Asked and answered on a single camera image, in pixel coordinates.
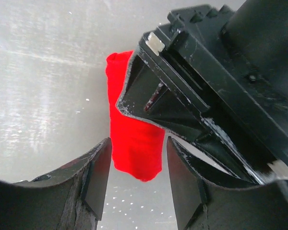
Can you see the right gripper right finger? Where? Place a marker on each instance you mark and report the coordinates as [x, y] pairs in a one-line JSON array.
[[206, 198]]

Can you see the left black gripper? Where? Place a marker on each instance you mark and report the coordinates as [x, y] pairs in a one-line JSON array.
[[243, 56]]

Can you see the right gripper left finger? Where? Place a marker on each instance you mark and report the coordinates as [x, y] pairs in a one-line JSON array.
[[70, 197]]

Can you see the red underwear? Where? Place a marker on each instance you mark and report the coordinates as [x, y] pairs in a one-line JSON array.
[[136, 145]]

